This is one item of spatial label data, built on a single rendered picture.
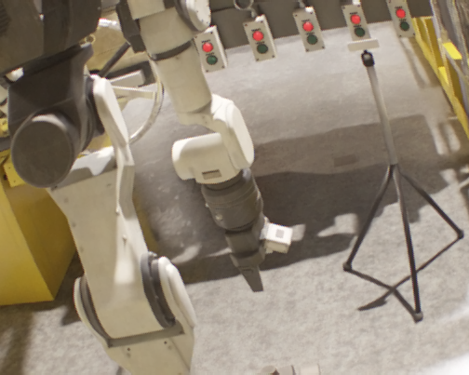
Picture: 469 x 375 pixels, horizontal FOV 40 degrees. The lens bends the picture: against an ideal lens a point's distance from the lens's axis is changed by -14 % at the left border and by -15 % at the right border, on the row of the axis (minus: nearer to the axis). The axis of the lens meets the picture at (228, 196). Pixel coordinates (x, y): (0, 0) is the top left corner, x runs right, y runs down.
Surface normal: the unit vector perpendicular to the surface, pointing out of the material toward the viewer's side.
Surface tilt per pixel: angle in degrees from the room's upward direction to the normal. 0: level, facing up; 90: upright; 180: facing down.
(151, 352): 65
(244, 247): 97
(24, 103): 40
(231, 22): 90
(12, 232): 90
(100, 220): 70
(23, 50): 100
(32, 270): 90
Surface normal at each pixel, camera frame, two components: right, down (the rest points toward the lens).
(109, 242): -0.07, 0.12
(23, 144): 0.01, 0.37
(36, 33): -0.17, 0.64
